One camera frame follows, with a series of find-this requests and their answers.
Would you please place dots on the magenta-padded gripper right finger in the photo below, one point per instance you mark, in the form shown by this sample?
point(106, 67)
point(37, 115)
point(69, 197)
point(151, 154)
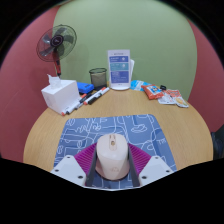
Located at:
point(151, 168)

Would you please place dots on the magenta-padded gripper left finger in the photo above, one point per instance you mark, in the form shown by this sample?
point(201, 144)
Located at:
point(71, 168)

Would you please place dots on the beige computer mouse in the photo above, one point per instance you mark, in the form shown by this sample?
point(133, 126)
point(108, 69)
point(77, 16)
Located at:
point(112, 156)

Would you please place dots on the blue patterned mouse pad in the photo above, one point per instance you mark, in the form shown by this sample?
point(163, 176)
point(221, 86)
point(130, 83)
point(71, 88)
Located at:
point(140, 131)

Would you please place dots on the black office chair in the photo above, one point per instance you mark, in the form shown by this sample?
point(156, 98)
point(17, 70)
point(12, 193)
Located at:
point(218, 145)

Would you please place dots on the white tissue box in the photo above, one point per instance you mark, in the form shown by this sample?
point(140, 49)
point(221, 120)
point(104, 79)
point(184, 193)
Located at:
point(61, 95)

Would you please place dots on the black marker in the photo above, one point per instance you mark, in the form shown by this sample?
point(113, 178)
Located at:
point(90, 96)

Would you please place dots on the orange and white snack packet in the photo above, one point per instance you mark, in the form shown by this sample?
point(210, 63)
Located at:
point(180, 99)

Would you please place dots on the small black clip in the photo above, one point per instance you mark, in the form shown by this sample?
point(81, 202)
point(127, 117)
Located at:
point(163, 87)

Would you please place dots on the blue whiteboard eraser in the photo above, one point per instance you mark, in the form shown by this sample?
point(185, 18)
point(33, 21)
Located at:
point(85, 87)

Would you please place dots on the blue snack packet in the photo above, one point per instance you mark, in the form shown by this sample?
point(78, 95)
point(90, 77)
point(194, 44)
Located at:
point(136, 85)

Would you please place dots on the black mesh pen cup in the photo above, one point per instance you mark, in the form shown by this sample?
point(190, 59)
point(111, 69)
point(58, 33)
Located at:
point(98, 78)

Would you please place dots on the acrylic sign stand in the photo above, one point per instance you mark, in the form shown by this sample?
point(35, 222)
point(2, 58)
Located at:
point(119, 68)

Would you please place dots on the black standing fan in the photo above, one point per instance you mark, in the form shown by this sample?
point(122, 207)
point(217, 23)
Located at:
point(56, 41)

